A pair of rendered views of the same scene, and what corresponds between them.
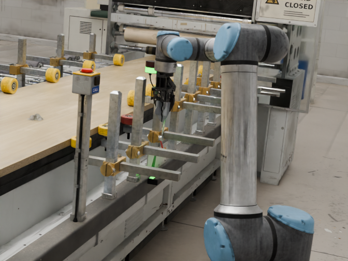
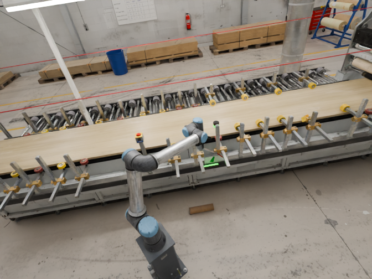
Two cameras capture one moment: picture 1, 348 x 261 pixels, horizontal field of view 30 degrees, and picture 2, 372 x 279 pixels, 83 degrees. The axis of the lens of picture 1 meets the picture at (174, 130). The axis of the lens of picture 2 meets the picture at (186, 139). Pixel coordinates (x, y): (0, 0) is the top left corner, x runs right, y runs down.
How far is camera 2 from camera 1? 2.57 m
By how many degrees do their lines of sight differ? 67
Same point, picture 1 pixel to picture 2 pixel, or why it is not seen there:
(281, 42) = (136, 168)
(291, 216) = (141, 226)
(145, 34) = (362, 65)
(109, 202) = (169, 170)
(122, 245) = (232, 174)
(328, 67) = not seen: outside the picture
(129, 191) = (185, 169)
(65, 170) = not seen: hidden behind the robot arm
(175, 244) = (274, 182)
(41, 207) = not seen: hidden behind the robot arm
